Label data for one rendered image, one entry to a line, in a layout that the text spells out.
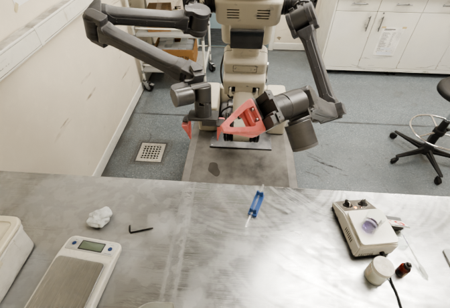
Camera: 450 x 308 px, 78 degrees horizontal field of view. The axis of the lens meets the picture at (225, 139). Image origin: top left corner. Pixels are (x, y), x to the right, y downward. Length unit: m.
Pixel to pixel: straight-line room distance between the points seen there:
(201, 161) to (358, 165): 1.28
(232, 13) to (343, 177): 1.50
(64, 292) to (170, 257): 0.31
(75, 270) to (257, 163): 1.12
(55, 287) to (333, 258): 0.85
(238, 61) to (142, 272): 1.01
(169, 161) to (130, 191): 1.11
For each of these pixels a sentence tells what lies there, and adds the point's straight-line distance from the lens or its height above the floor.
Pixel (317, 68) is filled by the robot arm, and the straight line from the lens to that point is 1.11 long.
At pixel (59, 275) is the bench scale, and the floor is 0.80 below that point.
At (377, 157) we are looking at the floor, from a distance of 2.55.
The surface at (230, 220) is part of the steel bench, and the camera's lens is 1.05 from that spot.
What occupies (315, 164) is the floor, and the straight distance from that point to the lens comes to 2.30.
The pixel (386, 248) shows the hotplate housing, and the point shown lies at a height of 0.80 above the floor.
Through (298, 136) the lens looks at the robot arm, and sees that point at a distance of 0.59.
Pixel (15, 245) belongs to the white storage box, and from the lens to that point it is 1.10.
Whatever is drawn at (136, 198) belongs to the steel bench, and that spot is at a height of 0.75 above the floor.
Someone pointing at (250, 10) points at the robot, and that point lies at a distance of 1.25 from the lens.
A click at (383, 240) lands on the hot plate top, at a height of 0.84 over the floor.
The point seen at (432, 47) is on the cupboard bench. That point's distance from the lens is 3.66.
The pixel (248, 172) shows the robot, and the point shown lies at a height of 0.37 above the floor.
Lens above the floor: 1.66
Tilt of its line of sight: 44 degrees down
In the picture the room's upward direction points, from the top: straight up
